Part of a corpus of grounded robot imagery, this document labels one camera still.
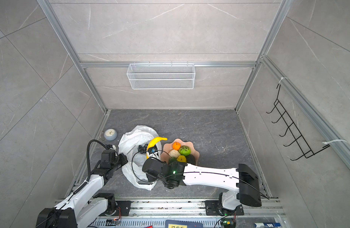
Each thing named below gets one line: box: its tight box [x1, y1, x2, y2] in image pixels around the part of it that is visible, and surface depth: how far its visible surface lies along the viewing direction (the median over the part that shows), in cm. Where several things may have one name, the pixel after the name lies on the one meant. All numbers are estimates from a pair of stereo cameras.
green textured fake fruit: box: [178, 145, 191, 157], surface depth 90 cm
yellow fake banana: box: [146, 136, 168, 160], surface depth 73 cm
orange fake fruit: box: [172, 141, 182, 151], surface depth 92 cm
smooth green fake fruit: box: [169, 156, 177, 164], surface depth 86 cm
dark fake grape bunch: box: [137, 143, 148, 155], surface depth 94 cm
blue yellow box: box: [165, 219, 204, 228], surface depth 69 cm
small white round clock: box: [103, 128, 118, 142], surface depth 102 cm
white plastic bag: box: [118, 125, 160, 191], surface depth 84 cm
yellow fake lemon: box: [176, 154, 187, 163], surface depth 87 cm
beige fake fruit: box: [168, 149, 181, 159], surface depth 90 cm
